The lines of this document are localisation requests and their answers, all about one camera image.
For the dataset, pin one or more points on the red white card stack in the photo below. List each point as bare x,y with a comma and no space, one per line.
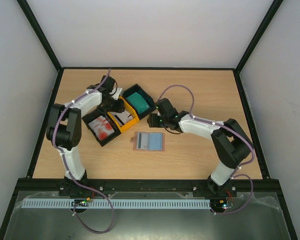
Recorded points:
101,127

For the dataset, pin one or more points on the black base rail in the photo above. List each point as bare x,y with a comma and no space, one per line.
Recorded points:
199,188

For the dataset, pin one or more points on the yellow bin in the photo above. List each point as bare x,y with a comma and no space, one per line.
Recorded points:
131,110

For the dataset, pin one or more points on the white card with stripe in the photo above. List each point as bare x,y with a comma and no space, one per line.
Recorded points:
142,142

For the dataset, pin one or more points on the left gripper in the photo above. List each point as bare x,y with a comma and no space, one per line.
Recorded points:
119,107

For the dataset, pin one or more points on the black bin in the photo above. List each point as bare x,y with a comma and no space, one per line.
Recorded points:
93,115
145,95

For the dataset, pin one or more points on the black enclosure frame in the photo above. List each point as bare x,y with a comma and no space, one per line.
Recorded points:
274,7

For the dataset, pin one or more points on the white pink card stack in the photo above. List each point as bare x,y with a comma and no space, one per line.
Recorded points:
123,117

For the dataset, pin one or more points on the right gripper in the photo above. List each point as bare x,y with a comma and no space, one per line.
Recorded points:
153,120

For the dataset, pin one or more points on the teal card stack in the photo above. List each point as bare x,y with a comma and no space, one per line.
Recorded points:
138,102

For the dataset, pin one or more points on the grey slotted cable duct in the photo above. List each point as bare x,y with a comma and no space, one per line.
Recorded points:
166,204

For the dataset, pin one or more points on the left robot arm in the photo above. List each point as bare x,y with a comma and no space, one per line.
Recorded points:
64,128

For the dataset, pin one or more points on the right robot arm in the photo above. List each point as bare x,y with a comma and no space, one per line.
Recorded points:
233,147

